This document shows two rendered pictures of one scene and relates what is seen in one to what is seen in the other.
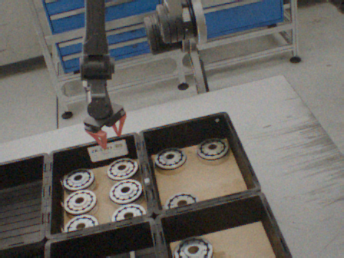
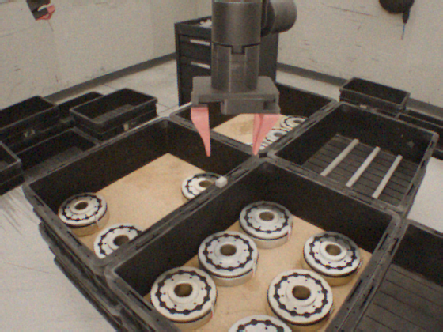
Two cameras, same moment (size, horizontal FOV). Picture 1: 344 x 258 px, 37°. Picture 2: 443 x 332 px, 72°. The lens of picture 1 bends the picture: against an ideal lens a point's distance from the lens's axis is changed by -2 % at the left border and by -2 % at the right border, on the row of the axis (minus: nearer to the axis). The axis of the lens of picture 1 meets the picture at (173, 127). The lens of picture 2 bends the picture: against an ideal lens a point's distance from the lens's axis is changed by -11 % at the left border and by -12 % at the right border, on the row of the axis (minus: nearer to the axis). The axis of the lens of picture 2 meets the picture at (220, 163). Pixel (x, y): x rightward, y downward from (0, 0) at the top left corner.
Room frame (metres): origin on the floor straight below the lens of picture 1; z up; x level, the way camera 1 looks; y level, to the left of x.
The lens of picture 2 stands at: (1.50, 0.44, 1.30)
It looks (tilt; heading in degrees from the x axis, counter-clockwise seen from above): 33 degrees down; 223
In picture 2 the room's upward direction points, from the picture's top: straight up
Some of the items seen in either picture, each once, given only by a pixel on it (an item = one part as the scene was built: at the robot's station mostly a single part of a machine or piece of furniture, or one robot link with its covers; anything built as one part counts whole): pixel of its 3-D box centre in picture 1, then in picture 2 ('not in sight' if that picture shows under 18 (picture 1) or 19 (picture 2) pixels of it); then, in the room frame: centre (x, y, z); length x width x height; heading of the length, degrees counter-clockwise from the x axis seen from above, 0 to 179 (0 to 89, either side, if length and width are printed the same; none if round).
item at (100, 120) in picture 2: not in sight; (119, 139); (0.68, -1.12, 0.37); 0.40 x 0.30 x 0.45; 5
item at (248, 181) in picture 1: (196, 173); (144, 195); (1.21, -0.04, 0.87); 0.40 x 0.30 x 0.11; 3
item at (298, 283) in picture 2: (79, 200); (301, 293); (1.19, 0.32, 0.86); 0.05 x 0.05 x 0.01
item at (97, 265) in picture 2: (194, 160); (141, 175); (1.21, -0.04, 0.92); 0.40 x 0.30 x 0.02; 3
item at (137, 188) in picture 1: (126, 191); (228, 252); (1.20, 0.18, 0.86); 0.10 x 0.10 x 0.01
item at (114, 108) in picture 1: (101, 107); (234, 69); (1.19, 0.18, 1.17); 0.10 x 0.07 x 0.07; 137
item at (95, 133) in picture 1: (103, 132); (246, 122); (1.18, 0.19, 1.10); 0.07 x 0.07 x 0.09; 47
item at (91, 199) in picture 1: (80, 202); (301, 295); (1.19, 0.32, 0.86); 0.10 x 0.10 x 0.01
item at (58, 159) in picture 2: not in sight; (60, 179); (1.08, -1.09, 0.31); 0.40 x 0.30 x 0.34; 4
